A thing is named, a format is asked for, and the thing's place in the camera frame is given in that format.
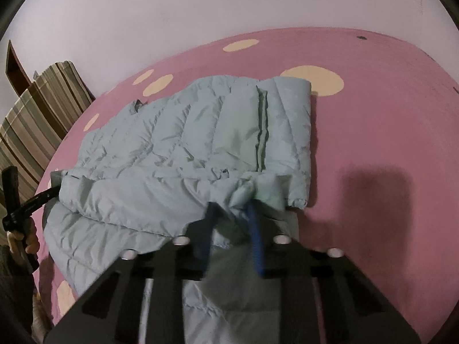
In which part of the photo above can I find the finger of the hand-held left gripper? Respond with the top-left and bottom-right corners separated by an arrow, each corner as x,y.
2,170 -> 63,229

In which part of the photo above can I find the pink polka-dot bed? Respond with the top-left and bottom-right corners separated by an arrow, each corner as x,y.
34,27 -> 459,341

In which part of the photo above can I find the person's left hand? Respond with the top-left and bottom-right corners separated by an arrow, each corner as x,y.
5,218 -> 41,269

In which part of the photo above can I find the brown wooden door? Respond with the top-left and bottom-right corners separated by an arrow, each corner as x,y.
5,39 -> 31,95

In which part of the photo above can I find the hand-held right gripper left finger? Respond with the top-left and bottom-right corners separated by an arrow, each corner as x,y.
43,202 -> 217,344

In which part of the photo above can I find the person's left forearm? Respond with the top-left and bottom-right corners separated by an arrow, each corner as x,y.
0,244 -> 36,344

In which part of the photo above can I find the light blue quilted jacket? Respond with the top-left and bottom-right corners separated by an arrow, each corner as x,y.
42,75 -> 312,344

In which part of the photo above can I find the striped fabric headboard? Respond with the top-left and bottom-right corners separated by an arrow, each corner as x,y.
0,61 -> 97,196

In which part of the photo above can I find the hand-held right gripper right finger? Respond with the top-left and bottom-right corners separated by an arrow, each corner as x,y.
246,204 -> 423,344

